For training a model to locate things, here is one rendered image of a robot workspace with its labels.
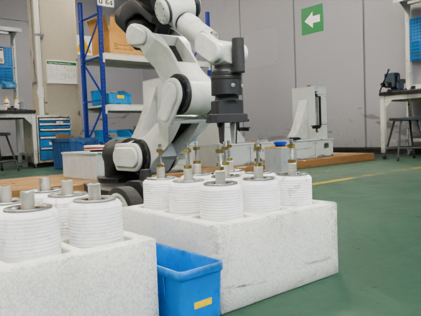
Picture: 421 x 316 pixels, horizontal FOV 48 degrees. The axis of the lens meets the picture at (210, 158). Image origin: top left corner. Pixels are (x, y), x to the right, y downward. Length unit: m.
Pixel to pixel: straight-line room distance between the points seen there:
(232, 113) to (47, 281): 0.76
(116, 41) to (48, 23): 1.56
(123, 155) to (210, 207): 0.95
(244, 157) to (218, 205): 3.01
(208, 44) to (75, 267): 0.78
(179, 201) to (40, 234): 0.40
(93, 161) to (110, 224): 2.40
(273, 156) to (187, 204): 0.43
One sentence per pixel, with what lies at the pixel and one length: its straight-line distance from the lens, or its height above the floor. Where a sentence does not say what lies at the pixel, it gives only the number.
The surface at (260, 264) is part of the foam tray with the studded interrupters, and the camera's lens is 1.03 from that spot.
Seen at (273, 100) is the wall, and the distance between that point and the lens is 7.83.
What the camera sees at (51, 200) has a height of 0.25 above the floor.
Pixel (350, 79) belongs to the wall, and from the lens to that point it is 6.95.
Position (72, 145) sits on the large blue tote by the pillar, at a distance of 5.63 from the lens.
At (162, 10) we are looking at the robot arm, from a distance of 1.50.
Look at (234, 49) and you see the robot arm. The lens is 1.32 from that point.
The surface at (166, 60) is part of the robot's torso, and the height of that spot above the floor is 0.63.
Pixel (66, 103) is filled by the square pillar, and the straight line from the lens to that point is 7.62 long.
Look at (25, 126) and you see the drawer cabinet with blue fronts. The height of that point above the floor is 0.55.
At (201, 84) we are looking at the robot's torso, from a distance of 1.63.
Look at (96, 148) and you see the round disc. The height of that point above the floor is 0.29.
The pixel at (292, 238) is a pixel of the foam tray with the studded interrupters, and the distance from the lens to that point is 1.09.
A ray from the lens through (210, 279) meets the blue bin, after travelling 0.90.
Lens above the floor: 0.36
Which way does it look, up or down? 3 degrees down
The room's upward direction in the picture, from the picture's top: 2 degrees counter-clockwise
